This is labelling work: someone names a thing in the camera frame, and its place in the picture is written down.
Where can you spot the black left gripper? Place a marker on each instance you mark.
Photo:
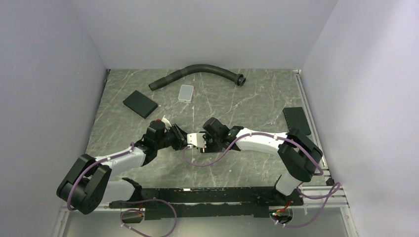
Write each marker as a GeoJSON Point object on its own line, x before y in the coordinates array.
{"type": "Point", "coordinates": [181, 136]}

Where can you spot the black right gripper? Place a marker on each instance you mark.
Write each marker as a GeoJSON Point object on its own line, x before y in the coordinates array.
{"type": "Point", "coordinates": [208, 149]}

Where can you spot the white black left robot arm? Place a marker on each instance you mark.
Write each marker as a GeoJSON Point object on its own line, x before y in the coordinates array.
{"type": "Point", "coordinates": [89, 183]}

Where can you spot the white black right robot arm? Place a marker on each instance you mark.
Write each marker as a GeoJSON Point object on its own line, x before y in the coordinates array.
{"type": "Point", "coordinates": [300, 156]}

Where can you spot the black flat rectangular box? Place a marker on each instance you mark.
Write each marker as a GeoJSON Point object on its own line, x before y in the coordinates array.
{"type": "Point", "coordinates": [140, 104]}

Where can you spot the clear white plastic case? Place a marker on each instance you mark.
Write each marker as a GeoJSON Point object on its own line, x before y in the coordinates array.
{"type": "Point", "coordinates": [186, 93]}

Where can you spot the black mounting base rail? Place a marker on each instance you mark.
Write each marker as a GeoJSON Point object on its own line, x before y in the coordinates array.
{"type": "Point", "coordinates": [257, 202]}

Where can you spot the aluminium frame rail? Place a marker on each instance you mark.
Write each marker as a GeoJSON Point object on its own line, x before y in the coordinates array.
{"type": "Point", "coordinates": [338, 199]}

